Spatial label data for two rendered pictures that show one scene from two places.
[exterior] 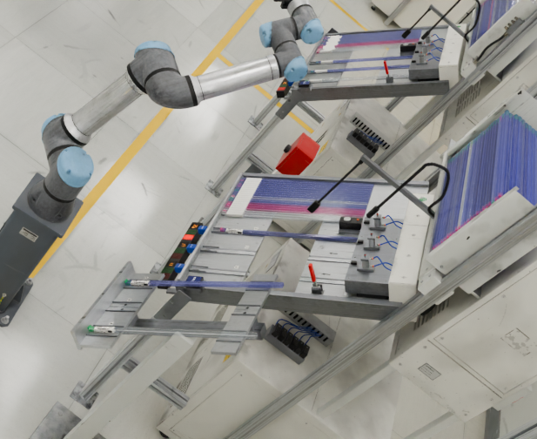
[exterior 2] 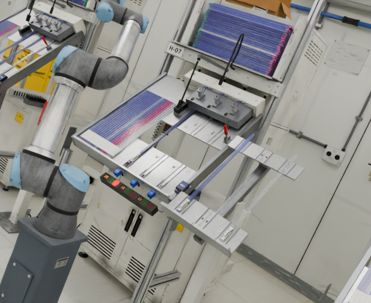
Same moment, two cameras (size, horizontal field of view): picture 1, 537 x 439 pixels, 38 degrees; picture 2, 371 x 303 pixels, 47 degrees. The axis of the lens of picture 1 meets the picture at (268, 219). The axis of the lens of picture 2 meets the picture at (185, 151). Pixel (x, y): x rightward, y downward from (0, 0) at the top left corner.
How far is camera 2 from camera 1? 1.96 m
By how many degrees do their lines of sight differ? 51
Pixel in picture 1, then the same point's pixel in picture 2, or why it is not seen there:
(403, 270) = (250, 98)
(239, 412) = (198, 249)
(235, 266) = (173, 167)
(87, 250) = not seen: outside the picture
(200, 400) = (181, 264)
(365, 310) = (251, 130)
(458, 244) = (286, 60)
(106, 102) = (62, 114)
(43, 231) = (72, 248)
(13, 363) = not seen: outside the picture
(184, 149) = not seen: outside the picture
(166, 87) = (114, 70)
